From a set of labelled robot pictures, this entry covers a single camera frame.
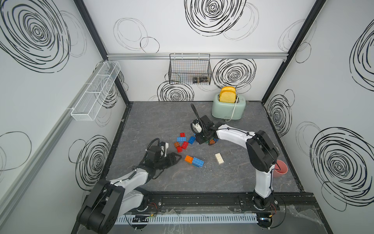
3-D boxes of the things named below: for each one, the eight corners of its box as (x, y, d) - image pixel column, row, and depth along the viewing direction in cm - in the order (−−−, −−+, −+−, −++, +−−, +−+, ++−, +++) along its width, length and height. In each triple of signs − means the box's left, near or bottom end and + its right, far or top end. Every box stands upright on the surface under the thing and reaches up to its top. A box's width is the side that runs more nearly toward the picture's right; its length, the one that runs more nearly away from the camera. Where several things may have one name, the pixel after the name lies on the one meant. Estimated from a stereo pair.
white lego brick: (219, 165, 89) (219, 163, 87) (214, 155, 93) (214, 154, 91) (224, 163, 90) (224, 161, 88) (219, 153, 94) (219, 152, 92)
